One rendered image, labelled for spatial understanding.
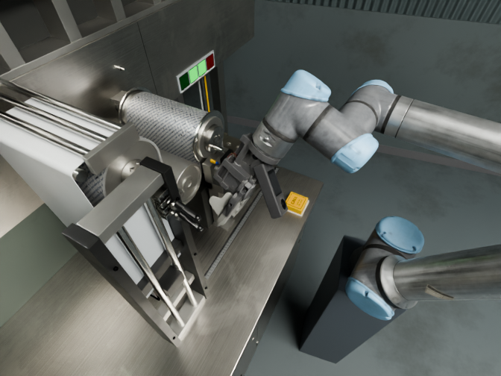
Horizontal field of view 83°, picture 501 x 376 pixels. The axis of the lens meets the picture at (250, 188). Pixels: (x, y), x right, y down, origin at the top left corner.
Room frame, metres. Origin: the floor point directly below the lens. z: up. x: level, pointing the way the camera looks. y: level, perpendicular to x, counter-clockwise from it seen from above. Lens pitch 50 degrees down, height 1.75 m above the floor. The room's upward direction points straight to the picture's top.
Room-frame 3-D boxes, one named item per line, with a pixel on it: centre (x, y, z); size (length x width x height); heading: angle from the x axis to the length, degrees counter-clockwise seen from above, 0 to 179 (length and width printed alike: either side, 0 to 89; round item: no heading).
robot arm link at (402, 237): (0.38, -0.39, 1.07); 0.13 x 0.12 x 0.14; 144
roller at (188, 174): (0.56, 0.28, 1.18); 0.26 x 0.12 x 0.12; 62
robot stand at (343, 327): (0.39, -0.39, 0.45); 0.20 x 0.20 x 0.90; 72
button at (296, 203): (0.64, -0.17, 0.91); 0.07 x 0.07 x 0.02; 62
